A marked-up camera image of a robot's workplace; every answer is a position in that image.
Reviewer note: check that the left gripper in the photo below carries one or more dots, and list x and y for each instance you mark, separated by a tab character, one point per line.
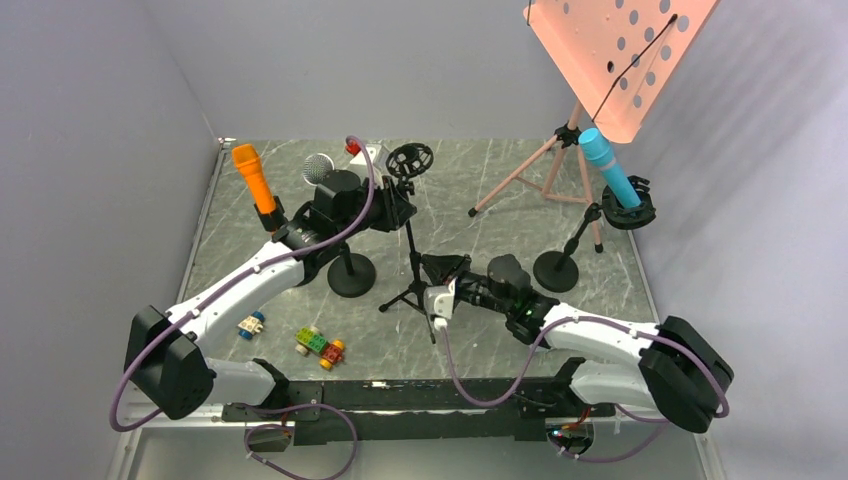
396	209

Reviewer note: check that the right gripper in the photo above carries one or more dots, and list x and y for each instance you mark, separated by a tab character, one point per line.
444	267

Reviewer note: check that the tripod shock mount stand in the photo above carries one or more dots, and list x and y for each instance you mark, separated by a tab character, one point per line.
405	163

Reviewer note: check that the black round base stand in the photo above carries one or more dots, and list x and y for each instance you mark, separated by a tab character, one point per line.
351	275

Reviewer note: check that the silver mesh black microphone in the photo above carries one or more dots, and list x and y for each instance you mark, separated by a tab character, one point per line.
316	168

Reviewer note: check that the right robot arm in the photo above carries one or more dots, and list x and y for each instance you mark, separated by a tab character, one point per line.
667	367

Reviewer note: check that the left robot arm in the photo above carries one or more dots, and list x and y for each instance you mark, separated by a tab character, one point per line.
166	355

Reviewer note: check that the orange microphone round stand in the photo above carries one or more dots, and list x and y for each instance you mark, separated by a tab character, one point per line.
274	219

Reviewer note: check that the pink music stand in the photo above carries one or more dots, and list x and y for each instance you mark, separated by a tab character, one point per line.
616	56

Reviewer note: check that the colourful toy block car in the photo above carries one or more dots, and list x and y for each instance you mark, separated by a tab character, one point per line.
311	341

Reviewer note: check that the white blue toy block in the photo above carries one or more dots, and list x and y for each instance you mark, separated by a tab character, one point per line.
251	325

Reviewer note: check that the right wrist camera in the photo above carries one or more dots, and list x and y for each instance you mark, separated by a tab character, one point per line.
439	304

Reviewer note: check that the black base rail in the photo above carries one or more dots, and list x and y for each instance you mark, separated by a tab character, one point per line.
428	409

